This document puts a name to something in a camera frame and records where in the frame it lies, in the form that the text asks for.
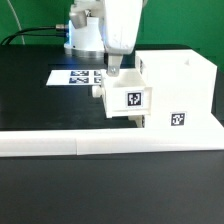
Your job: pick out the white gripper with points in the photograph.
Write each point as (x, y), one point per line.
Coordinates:
(121, 23)

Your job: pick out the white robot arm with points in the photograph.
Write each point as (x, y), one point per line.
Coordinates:
(96, 27)

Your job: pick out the white drawer cabinet box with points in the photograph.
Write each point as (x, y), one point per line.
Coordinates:
(182, 83)

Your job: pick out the fiducial marker sheet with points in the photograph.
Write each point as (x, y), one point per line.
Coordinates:
(74, 77)

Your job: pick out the white drawer with knob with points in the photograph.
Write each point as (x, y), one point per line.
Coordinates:
(142, 121)

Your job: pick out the white L-shaped fence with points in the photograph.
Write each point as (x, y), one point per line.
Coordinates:
(205, 134)

